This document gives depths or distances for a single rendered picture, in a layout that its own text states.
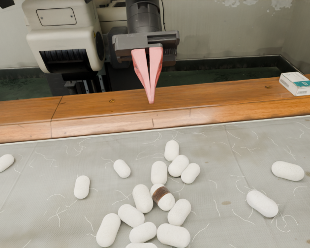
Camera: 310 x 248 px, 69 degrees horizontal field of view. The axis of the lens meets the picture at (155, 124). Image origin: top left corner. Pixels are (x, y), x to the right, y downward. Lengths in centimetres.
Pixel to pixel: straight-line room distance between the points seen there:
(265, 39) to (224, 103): 211
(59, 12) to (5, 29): 185
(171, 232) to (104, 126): 23
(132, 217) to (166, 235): 4
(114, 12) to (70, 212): 91
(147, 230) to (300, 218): 18
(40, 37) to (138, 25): 55
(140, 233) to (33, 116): 30
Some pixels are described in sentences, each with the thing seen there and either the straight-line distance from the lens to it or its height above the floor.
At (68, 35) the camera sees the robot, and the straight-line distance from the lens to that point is 85.
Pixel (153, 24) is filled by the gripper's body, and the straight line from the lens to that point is 38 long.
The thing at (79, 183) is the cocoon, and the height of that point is 76.
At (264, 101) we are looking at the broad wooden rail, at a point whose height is 76.
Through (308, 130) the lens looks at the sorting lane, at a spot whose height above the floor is 74.
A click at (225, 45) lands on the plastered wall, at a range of 241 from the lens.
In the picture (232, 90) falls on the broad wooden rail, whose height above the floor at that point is 76.
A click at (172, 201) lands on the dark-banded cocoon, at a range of 28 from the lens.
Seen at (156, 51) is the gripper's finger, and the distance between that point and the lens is 35.
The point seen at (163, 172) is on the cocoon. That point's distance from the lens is 31.
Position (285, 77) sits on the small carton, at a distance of 52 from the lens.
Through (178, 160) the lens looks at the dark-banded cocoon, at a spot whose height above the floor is 76.
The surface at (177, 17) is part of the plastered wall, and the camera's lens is 227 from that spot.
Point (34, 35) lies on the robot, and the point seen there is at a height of 80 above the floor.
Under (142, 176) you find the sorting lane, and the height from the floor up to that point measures 74.
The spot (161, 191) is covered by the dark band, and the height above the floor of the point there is 76.
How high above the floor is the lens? 99
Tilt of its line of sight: 37 degrees down
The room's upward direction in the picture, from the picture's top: 4 degrees counter-clockwise
